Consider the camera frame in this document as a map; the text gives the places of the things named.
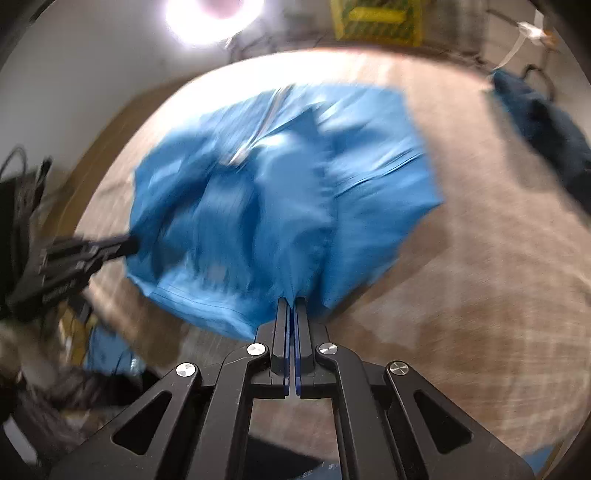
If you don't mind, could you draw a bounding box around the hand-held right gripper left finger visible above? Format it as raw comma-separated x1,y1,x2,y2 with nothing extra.
48,298,293,480

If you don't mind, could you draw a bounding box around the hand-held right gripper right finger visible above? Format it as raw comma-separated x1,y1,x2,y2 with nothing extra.
294,298,536,480

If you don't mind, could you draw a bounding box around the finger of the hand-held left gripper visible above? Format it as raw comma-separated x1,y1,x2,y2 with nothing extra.
90,233,140,262

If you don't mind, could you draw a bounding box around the light blue jacket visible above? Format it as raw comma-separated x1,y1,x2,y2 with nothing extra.
126,83,446,343

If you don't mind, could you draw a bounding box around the bed with beige plaid blanket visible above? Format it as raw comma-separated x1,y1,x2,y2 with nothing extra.
74,46,591,462

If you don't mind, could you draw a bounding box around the dark blue garment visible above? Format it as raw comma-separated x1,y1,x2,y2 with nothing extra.
488,69,591,202

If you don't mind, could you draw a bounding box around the yellow green patterned box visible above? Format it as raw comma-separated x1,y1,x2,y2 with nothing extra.
330,0,424,47

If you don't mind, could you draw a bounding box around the white clip lamp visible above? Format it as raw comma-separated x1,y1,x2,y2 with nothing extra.
517,21,560,48

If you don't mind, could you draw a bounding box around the ring light on stand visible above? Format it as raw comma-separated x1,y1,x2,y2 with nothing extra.
164,0,267,46

